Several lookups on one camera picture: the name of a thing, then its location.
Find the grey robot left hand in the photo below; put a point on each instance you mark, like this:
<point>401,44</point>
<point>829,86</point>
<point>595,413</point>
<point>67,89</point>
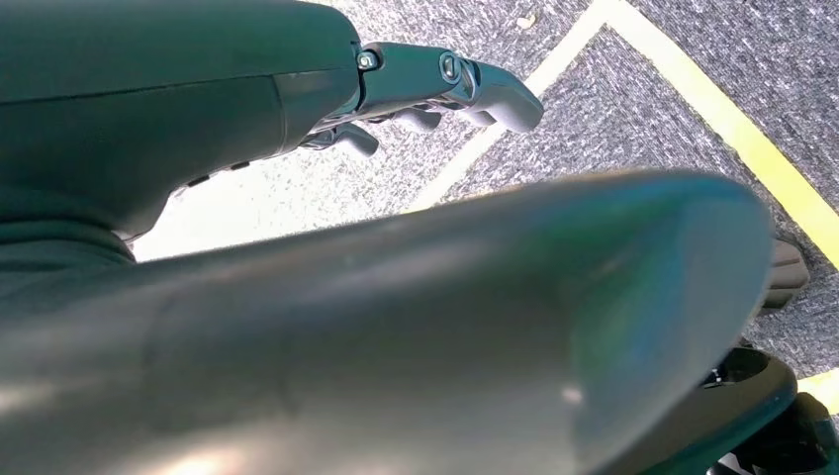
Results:
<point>131,98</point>

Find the yellow floor tape square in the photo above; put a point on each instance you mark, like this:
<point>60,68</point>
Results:
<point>721,118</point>

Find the black robot left foot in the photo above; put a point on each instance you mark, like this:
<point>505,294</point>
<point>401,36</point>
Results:
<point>786,275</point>

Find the black robot left leg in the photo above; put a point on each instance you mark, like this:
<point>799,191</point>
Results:
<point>741,406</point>

